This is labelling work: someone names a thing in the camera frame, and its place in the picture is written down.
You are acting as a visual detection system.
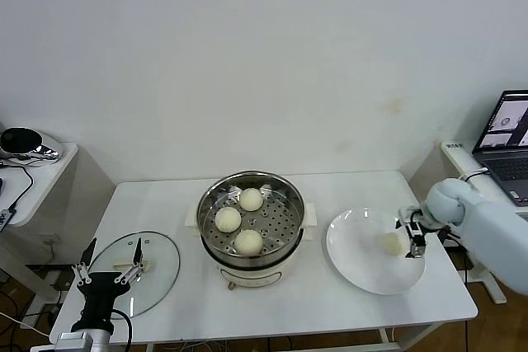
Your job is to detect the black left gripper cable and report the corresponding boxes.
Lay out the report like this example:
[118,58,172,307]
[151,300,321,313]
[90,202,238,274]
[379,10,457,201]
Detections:
[111,310,134,347]

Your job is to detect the black power cable with adapter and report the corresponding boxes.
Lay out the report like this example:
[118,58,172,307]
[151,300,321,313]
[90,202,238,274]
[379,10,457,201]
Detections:
[437,226,474,285]

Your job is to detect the white steamed baozi bun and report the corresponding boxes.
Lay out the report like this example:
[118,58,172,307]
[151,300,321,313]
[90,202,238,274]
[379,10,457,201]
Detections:
[379,232,408,257]
[238,187,264,213]
[214,206,243,234]
[233,228,264,257]

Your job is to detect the round glass pot lid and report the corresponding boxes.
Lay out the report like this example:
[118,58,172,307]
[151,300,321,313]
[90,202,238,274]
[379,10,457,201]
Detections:
[84,231,182,319]

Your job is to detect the black and chrome device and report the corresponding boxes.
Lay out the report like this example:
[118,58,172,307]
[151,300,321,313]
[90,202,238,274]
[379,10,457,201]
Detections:
[0,126,64,168]

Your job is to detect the small grey usb adapter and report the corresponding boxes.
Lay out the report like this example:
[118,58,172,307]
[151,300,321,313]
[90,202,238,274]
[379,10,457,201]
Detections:
[0,206,17,232]

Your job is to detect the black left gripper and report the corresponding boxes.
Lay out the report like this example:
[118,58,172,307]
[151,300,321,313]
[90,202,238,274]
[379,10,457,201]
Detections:
[69,237,146,336]

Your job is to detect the white table leg frame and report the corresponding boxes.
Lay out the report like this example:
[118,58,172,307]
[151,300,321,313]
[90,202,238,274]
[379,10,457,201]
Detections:
[139,321,441,352]

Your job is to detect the floor power strip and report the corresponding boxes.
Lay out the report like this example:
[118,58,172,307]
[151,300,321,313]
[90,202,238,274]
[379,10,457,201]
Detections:
[48,270,72,292]

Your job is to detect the stainless steel steamer basket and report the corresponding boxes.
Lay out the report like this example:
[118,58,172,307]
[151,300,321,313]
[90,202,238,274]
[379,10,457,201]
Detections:
[195,169,306,261]

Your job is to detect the white laptop side table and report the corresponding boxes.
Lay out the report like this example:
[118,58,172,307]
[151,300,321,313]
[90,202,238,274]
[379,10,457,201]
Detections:
[439,141,528,304]

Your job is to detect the white rounded side table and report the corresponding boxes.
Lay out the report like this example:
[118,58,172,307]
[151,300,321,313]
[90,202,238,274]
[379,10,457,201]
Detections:
[0,141,80,307]

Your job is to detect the dark grey open laptop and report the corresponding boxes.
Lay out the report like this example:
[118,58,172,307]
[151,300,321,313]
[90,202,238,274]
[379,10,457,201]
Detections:
[471,88,528,208]

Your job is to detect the thin black desk cable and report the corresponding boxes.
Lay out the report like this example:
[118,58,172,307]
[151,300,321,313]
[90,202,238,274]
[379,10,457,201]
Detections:
[0,163,35,212]

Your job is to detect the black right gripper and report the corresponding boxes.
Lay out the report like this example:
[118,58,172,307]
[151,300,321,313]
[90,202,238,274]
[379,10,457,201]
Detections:
[394,205,430,260]

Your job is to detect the cream electric cooking pot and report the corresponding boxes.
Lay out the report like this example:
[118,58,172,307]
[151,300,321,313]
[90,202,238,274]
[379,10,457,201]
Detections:
[183,201,319,292]

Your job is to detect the round white plate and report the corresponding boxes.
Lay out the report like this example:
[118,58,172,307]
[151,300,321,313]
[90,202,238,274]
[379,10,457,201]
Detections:
[324,207,427,297]

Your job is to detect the white laptop cable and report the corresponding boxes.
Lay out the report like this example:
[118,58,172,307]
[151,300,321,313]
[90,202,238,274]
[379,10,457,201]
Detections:
[460,167,490,183]

